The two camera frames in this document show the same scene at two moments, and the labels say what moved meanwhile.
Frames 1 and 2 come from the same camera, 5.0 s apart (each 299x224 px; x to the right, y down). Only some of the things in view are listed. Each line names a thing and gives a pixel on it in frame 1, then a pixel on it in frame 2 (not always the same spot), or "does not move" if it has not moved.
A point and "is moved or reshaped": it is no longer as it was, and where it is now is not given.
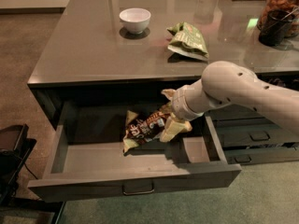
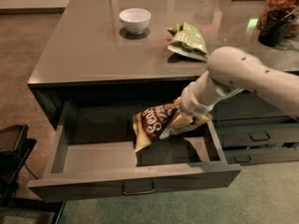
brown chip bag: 140,129 is moved or reshaped
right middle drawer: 250,134 does not move
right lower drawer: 257,156 does not move
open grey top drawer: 85,157 does not move
